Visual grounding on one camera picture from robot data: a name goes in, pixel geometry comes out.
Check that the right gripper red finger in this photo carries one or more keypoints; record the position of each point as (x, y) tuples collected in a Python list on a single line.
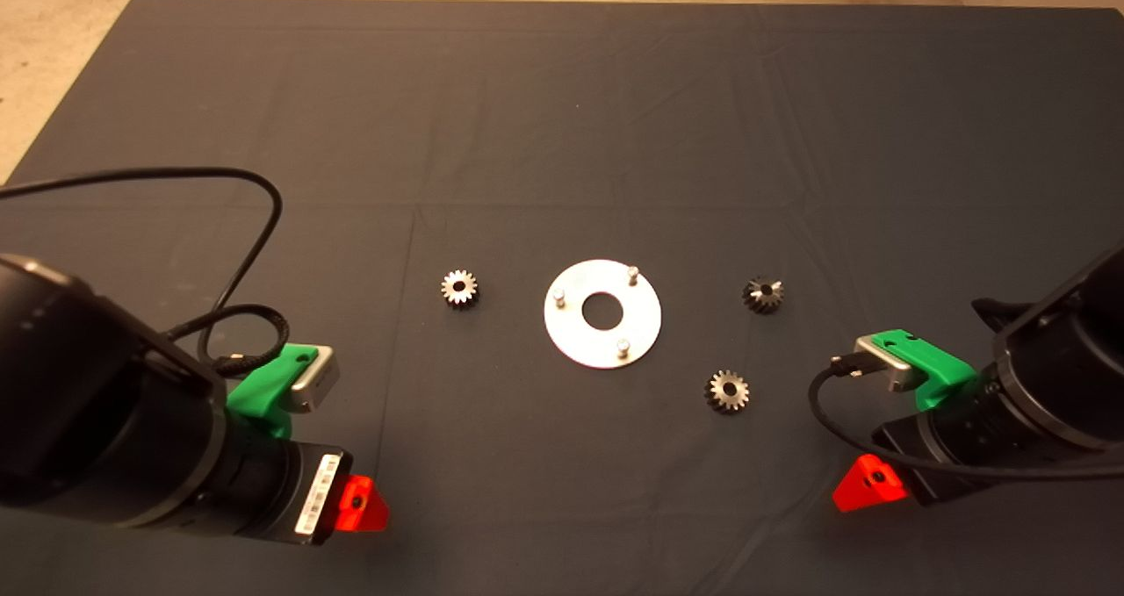
[(869, 486)]

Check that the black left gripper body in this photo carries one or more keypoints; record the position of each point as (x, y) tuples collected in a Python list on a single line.
[(290, 491)]

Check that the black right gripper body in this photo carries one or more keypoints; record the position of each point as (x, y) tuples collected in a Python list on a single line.
[(948, 447)]

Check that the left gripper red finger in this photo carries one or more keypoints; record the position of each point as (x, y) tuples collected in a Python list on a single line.
[(362, 508)]

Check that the dark steel planetary gear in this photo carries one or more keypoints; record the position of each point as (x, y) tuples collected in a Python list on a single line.
[(727, 403), (763, 305)]

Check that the bright steel planetary gear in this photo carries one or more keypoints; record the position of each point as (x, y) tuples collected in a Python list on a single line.
[(459, 278)]

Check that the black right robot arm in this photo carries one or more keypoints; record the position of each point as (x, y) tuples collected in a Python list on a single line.
[(1071, 376)]

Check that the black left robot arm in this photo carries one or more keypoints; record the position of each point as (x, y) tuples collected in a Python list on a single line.
[(88, 403)]

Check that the round metal carrier plate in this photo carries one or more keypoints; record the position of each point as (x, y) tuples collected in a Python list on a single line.
[(571, 333)]

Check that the dark grey table cloth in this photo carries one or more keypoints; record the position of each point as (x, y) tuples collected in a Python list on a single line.
[(562, 140)]

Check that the right green camera mount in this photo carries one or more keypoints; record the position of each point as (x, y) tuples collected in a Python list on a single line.
[(931, 368)]

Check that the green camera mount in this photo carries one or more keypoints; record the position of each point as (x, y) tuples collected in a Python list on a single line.
[(931, 368), (259, 390)]

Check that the left green camera mount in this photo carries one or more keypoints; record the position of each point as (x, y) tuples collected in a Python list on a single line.
[(259, 390)]

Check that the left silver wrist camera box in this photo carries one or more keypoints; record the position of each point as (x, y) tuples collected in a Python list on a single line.
[(316, 381)]

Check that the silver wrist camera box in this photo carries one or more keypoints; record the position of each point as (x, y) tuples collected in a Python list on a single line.
[(316, 381), (878, 355)]

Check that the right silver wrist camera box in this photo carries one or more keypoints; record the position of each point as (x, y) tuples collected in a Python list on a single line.
[(878, 355)]

